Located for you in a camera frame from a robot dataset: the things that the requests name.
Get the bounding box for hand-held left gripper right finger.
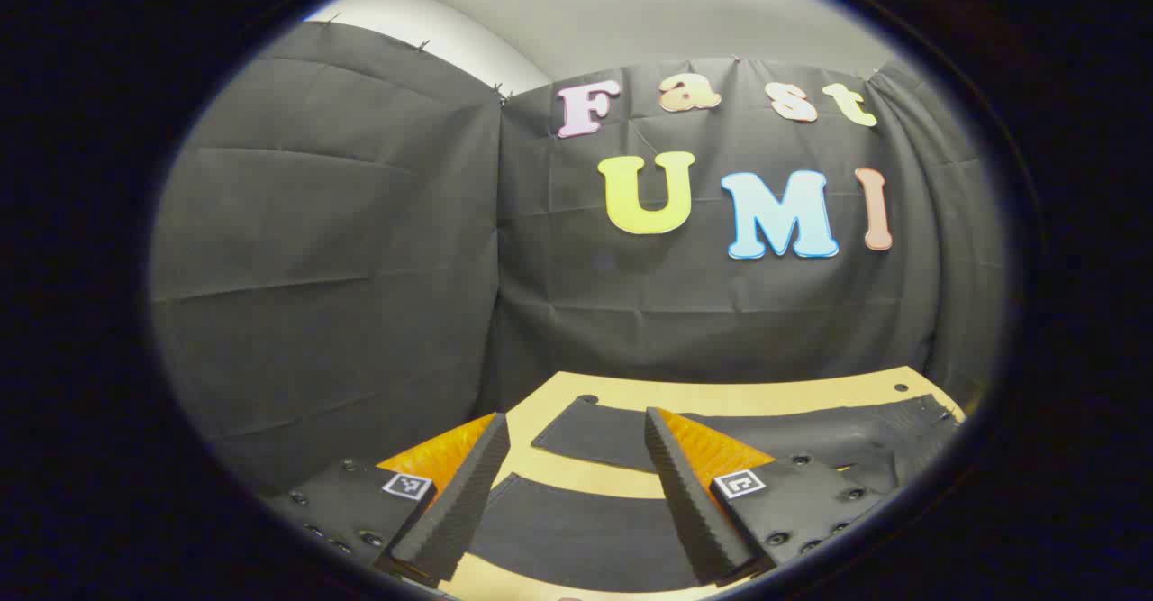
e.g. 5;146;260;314
642;406;888;586

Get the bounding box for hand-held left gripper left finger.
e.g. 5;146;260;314
259;412;512;584

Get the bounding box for dark grey jeans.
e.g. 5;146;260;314
468;394;967;595

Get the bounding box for black backdrop cloth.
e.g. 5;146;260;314
149;20;1005;494

